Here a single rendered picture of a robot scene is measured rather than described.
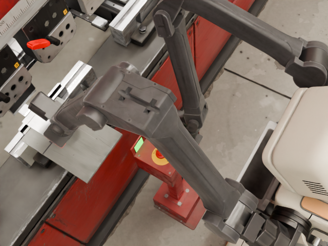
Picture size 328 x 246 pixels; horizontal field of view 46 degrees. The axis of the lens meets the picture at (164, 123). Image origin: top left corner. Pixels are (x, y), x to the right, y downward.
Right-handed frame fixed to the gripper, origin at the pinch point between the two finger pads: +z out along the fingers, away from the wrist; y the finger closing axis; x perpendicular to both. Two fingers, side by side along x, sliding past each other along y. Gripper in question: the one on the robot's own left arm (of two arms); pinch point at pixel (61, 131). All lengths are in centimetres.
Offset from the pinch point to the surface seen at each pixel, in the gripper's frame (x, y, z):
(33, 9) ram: -22.5, -16.1, -26.6
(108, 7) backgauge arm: -18, -57, 29
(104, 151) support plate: 13.7, -1.8, -5.7
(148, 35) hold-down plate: 2, -50, 12
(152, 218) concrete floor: 61, -4, 82
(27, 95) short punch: -14.1, -1.9, -3.7
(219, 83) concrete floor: 52, -94, 87
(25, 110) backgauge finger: -13.6, 0.1, 7.9
